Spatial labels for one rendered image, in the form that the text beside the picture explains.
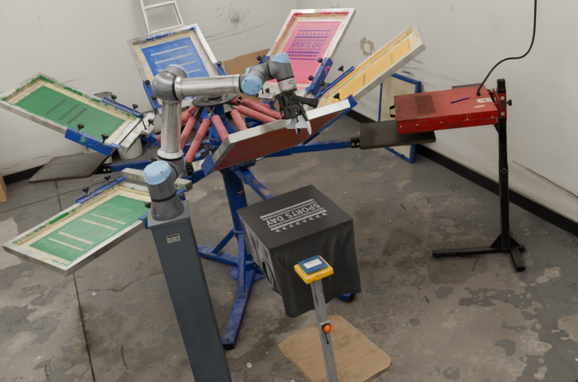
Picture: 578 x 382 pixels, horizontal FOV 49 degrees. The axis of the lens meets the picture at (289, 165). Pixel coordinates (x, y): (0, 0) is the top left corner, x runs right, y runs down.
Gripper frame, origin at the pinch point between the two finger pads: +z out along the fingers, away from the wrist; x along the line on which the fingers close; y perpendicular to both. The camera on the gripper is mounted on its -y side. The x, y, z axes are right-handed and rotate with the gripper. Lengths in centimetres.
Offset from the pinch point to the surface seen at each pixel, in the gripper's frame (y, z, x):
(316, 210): -11, 42, -46
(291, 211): -1, 40, -53
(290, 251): 13, 53, -28
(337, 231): -13, 51, -28
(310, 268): 14, 55, 1
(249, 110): -16, -12, -132
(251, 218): 19, 38, -59
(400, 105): -101, 10, -100
